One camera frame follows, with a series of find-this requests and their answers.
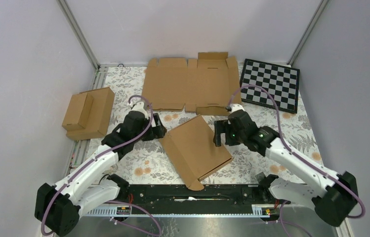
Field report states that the brown cardboard box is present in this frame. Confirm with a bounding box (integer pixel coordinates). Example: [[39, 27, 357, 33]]
[[62, 87, 115, 141], [160, 115, 233, 191]]

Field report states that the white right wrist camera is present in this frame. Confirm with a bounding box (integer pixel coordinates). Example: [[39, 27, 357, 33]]
[[226, 104, 245, 114]]

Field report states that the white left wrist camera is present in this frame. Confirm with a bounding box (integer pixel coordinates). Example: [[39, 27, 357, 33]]
[[129, 101, 147, 116]]

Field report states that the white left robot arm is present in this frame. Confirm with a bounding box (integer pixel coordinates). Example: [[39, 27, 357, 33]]
[[34, 110, 167, 237]]

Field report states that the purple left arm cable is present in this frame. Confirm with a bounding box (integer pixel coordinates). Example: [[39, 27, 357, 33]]
[[41, 95, 154, 236]]

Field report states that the black white checkerboard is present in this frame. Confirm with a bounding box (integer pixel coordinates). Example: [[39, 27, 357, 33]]
[[240, 59, 300, 114]]

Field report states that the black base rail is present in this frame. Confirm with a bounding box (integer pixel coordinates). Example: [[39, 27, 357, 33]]
[[98, 184, 292, 217]]

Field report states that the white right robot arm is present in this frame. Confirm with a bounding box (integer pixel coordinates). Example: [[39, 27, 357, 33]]
[[213, 109, 359, 227]]

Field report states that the folded brown cardboard box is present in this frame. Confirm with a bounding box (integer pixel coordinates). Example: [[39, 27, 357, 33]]
[[62, 87, 115, 141]]

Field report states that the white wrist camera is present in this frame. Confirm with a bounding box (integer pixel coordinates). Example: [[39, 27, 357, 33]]
[[226, 104, 245, 114], [129, 101, 147, 116]]

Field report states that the brown flat cardboard sheet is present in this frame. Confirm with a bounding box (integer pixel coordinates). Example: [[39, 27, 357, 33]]
[[142, 52, 242, 116]]

